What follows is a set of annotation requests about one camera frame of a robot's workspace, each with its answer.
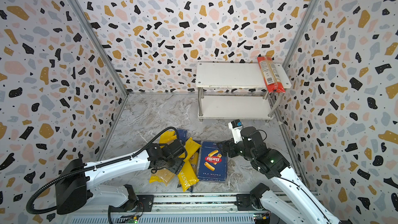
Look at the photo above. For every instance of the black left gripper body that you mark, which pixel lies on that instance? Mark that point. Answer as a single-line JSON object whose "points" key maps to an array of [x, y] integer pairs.
{"points": [[175, 165]]}

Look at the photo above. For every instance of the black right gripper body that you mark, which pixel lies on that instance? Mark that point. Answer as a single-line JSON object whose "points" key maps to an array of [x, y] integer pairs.
{"points": [[240, 150]]}

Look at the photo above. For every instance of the yellow spaghetti package with barcode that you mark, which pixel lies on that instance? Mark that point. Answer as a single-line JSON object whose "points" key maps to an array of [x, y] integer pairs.
{"points": [[164, 175]]}

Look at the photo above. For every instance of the yellow Pastatime spaghetti package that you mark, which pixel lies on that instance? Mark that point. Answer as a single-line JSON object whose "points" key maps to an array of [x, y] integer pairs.
{"points": [[187, 176]]}

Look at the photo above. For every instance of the red spaghetti package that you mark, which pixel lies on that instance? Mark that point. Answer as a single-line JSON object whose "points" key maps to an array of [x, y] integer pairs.
{"points": [[270, 75]]}

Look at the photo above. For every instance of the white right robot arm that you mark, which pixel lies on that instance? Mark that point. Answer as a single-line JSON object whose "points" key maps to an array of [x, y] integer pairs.
{"points": [[305, 208]]}

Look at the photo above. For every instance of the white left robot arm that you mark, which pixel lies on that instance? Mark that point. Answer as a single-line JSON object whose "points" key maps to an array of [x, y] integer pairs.
{"points": [[81, 183]]}

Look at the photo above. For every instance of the yellow clear spaghetti package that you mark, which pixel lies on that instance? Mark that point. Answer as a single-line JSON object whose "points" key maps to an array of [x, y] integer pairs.
{"points": [[167, 137]]}

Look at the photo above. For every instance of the blue Barilla rigatoni box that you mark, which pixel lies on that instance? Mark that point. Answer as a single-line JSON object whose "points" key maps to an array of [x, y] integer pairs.
{"points": [[212, 163]]}

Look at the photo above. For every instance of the blue Barilla spaghetti box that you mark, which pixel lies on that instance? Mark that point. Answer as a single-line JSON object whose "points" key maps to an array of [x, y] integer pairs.
{"points": [[183, 135]]}

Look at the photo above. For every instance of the white two-tier shelf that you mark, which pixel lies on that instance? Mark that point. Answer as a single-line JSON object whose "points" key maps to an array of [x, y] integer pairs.
{"points": [[215, 76]]}

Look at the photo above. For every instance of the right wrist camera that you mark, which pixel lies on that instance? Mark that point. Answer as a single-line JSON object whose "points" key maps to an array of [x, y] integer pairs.
{"points": [[236, 126]]}

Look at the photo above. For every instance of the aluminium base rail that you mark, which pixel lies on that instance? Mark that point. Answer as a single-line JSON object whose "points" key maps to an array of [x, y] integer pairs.
{"points": [[195, 208]]}

